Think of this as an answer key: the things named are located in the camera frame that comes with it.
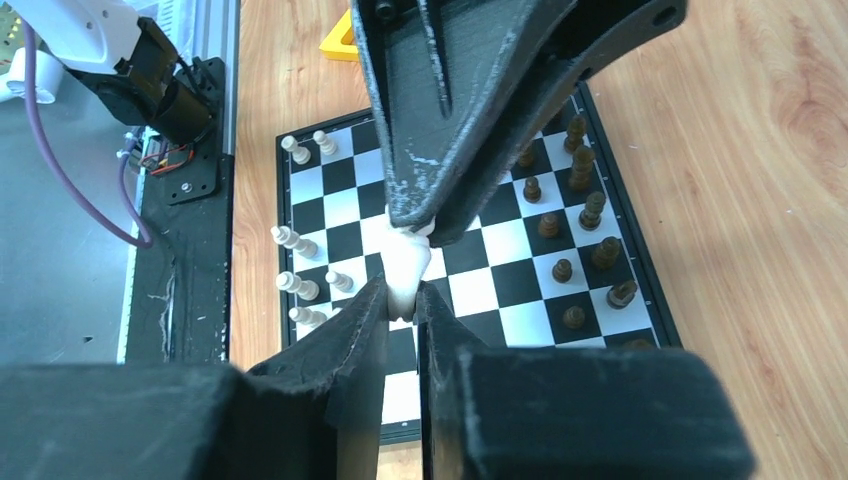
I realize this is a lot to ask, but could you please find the white chess piece being passed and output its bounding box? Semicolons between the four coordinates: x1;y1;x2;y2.
275;271;320;301

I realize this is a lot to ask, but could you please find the yellow triangular plastic stand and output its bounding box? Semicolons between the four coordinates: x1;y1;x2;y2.
319;9;359;62

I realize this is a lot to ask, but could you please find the white chess pawn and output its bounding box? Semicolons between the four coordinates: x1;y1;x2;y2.
313;130;338;156

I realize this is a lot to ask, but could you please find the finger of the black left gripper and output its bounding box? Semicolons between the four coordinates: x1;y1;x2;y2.
351;1;576;230
429;1;688;247

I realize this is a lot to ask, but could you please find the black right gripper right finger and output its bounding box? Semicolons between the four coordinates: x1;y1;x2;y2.
414;283;757;479

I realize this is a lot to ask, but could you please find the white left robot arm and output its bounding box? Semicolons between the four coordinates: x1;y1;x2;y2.
13;1;687;247

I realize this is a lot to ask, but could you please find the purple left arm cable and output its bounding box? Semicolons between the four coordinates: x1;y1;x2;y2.
19;19;155;252

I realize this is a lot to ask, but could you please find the black white chessboard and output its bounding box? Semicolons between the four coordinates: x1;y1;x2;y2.
274;82;684;446

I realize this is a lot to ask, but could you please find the white chess piece bottom row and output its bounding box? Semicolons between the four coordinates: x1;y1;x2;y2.
270;225;318;258

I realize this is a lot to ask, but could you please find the white chess pawn second row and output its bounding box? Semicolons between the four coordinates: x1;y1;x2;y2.
325;270;354;293

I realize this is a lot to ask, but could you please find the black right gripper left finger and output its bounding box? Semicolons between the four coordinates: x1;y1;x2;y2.
1;276;388;479

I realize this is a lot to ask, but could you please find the white chess rook corner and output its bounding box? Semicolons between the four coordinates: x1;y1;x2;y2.
280;135;311;165

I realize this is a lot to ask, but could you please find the white chess knight bottom row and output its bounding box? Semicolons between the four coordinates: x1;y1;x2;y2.
380;209;435;322

